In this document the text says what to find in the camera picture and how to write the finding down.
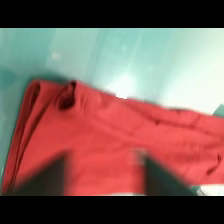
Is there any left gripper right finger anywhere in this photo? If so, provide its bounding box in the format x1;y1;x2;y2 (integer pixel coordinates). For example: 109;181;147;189
143;156;198;197

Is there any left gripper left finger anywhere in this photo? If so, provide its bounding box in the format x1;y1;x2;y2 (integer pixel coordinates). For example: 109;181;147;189
12;155;66;197

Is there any red T-shirt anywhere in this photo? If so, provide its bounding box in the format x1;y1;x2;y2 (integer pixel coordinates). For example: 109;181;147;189
0;79;224;197

